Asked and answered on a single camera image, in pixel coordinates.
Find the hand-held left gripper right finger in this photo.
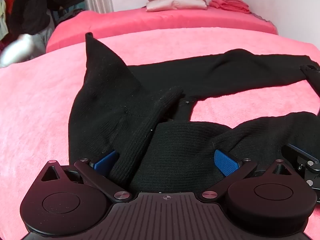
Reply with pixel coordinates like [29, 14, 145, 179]
[201, 149, 292, 203]

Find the bed with pink cover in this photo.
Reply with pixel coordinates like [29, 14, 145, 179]
[46, 6, 279, 53]

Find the pale blurred object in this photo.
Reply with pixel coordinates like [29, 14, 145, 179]
[0, 34, 33, 68]

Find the pink fleece blanket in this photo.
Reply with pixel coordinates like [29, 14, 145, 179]
[0, 29, 320, 235]

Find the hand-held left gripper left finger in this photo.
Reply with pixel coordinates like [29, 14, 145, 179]
[40, 149, 133, 203]

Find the folded pink-red blanket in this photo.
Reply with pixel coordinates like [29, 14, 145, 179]
[209, 0, 252, 14]

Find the beige garment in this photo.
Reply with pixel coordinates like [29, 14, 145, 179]
[0, 0, 8, 40]

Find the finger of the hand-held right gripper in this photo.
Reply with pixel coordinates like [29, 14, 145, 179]
[281, 143, 320, 188]
[299, 64, 320, 98]

